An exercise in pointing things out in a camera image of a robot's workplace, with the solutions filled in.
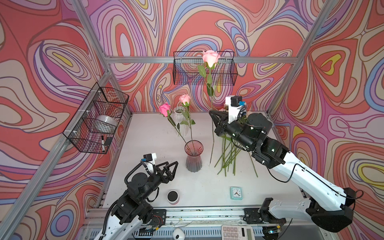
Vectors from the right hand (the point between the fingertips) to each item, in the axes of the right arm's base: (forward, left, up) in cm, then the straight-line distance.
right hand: (210, 115), depth 59 cm
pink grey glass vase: (+1, +7, -42) cm, 43 cm away
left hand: (-9, +16, -22) cm, 29 cm away
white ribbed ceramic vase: (+22, +16, -23) cm, 36 cm away
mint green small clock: (-18, -15, -42) cm, 48 cm away
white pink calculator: (-35, -12, -42) cm, 56 cm away
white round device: (-35, +15, -41) cm, 56 cm away
